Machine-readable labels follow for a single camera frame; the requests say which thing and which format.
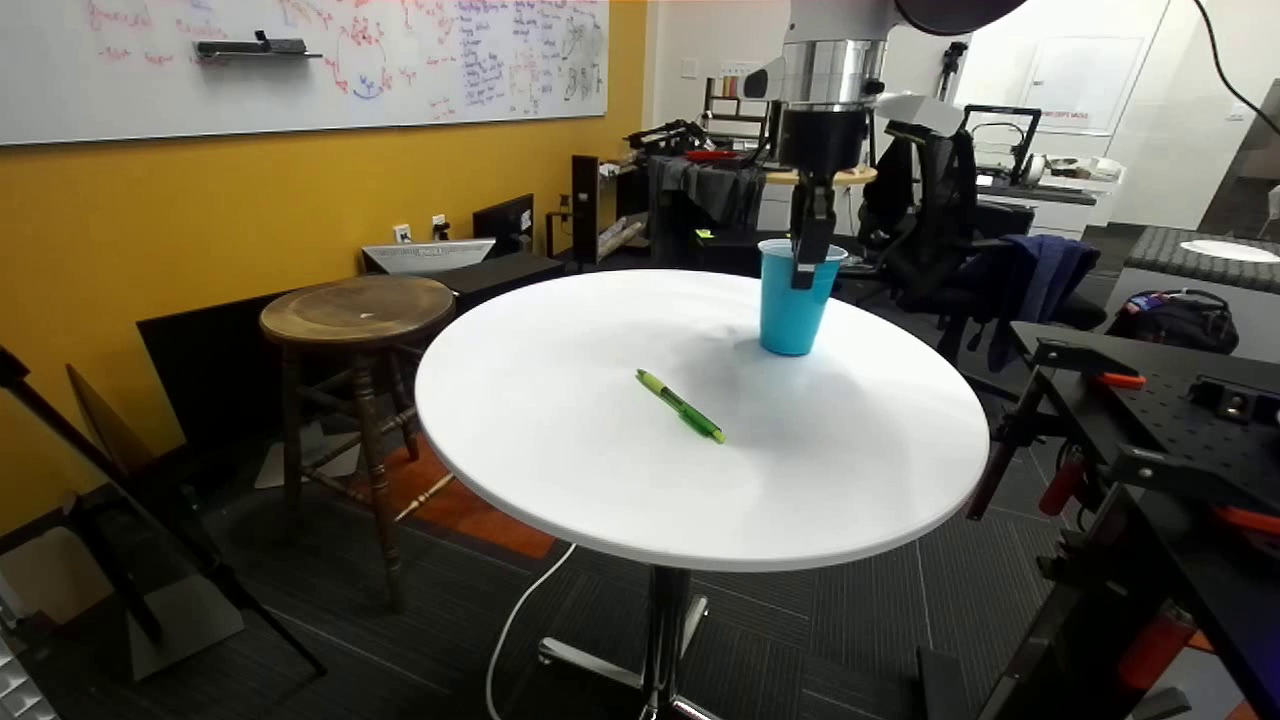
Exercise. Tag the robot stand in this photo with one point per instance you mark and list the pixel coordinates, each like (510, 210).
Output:
(1170, 430)

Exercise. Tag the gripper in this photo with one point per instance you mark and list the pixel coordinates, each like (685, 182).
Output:
(822, 138)

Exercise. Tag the cluttered desk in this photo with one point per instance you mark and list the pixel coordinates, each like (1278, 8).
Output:
(700, 190)

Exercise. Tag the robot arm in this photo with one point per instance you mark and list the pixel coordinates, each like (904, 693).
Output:
(835, 45)

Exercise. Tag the whiteboard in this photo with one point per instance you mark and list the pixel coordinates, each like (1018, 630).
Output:
(300, 70)

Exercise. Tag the whiteboard marker tray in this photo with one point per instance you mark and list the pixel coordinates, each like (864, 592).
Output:
(250, 47)

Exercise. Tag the grey cushioned bench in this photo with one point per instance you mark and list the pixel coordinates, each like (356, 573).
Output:
(1160, 255)

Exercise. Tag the black backpack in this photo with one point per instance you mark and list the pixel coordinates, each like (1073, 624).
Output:
(1180, 320)

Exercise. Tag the black monitor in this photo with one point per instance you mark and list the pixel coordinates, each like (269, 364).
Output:
(503, 222)

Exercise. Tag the green pen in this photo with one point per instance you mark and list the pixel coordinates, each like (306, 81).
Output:
(682, 406)

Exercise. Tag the office chair with clothes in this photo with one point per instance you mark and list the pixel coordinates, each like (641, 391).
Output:
(940, 230)

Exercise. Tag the blue plastic cup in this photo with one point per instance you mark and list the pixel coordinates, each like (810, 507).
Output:
(790, 315)

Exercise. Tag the wooden stool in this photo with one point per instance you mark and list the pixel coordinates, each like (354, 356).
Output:
(357, 310)

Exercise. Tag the white round plate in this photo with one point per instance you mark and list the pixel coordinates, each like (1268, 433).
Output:
(1230, 250)

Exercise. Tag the black low cabinet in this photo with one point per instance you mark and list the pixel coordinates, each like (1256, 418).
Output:
(220, 360)

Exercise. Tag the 3d printer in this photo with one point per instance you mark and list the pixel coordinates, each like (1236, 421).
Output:
(1000, 145)

